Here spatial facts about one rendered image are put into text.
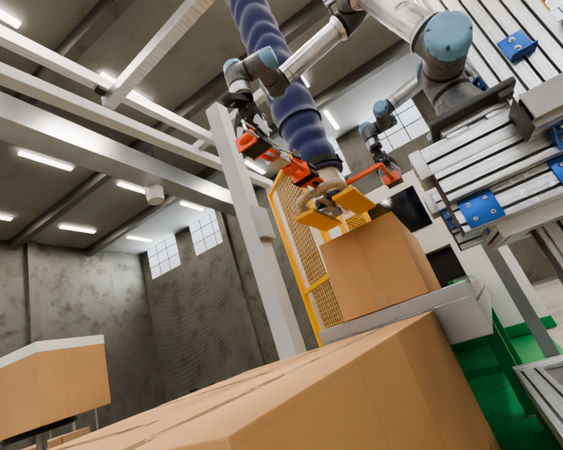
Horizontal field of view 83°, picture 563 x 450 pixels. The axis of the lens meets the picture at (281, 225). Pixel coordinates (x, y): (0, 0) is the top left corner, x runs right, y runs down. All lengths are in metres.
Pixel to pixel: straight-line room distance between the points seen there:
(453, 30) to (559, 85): 0.29
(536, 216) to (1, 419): 2.48
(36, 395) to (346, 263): 1.65
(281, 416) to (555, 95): 0.87
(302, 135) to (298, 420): 1.35
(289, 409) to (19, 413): 1.95
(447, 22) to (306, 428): 0.98
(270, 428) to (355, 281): 1.25
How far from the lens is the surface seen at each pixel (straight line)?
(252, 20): 2.17
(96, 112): 3.64
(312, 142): 1.57
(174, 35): 2.93
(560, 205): 1.16
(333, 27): 1.38
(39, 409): 2.14
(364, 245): 1.58
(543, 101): 0.97
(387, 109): 1.74
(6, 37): 3.21
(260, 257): 2.68
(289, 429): 0.40
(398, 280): 1.51
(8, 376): 2.34
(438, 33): 1.06
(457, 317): 1.49
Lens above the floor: 0.60
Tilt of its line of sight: 20 degrees up
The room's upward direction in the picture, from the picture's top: 19 degrees counter-clockwise
